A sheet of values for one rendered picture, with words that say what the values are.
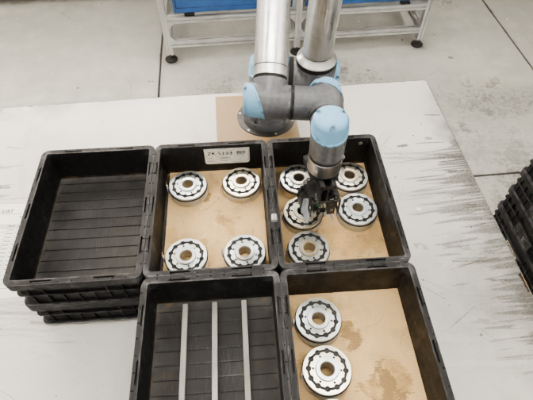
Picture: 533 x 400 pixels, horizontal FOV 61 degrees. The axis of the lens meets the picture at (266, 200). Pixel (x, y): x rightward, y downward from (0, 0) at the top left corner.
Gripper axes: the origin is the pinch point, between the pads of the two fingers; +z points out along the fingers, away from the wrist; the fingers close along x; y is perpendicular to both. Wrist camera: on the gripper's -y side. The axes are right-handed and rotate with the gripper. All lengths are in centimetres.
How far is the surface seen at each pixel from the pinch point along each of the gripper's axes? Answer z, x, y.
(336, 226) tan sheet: 2.0, 5.2, 4.1
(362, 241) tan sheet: 2.1, 10.7, 9.6
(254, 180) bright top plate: -1.0, -14.2, -12.1
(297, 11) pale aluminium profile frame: 55, 34, -187
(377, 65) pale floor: 85, 85, -166
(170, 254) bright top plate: -1.0, -37.7, 7.7
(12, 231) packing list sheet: 14, -86, -17
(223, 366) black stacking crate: 2.1, -27.5, 35.2
